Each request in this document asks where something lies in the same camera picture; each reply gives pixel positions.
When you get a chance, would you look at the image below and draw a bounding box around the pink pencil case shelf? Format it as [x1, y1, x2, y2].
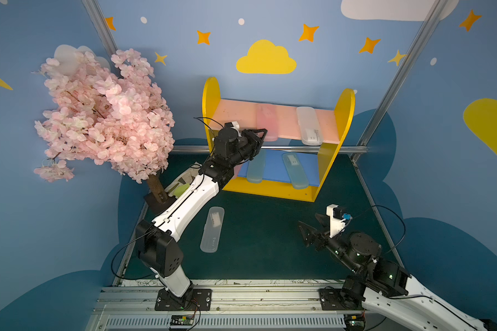
[256, 103, 278, 142]

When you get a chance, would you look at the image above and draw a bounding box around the white pencil case with label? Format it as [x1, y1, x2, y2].
[296, 106, 323, 146]

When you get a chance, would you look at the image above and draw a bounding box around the clear white pencil case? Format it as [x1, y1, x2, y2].
[200, 206, 224, 253]

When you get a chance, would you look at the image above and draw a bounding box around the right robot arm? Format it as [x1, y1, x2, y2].
[298, 205, 497, 330]

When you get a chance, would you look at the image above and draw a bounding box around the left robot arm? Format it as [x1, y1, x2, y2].
[135, 122, 267, 301]

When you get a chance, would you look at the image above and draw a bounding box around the green pencil case lower shelf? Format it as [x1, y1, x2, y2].
[246, 149, 266, 183]

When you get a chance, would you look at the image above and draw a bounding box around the teal pencil case with label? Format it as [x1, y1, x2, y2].
[282, 153, 309, 190]

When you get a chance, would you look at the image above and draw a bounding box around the yellow shelf unit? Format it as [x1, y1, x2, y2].
[202, 77, 356, 202]

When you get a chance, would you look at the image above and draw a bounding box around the white work glove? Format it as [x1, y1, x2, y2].
[165, 162, 202, 197]

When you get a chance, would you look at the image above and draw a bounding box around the brown tree trunk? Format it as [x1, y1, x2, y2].
[146, 174, 168, 203]

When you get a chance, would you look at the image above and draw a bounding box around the pink blossom tree crown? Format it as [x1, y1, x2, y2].
[34, 49, 175, 183]

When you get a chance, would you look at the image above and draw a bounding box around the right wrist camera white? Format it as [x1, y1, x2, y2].
[326, 204, 352, 238]

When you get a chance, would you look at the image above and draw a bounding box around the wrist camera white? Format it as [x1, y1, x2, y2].
[326, 204, 352, 238]
[225, 121, 240, 130]

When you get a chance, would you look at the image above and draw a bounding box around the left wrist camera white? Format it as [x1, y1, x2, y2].
[225, 121, 240, 130]

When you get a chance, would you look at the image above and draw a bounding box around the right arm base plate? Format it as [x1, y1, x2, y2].
[318, 286, 363, 311]

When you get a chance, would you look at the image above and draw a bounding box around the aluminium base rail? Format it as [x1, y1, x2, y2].
[87, 279, 392, 330]

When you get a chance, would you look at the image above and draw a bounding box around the green garden trowel wooden handle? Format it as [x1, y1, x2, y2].
[173, 183, 191, 199]

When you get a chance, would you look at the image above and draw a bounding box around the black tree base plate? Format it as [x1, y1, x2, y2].
[144, 193, 177, 217]

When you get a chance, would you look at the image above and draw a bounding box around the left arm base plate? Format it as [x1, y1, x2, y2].
[154, 288, 213, 311]

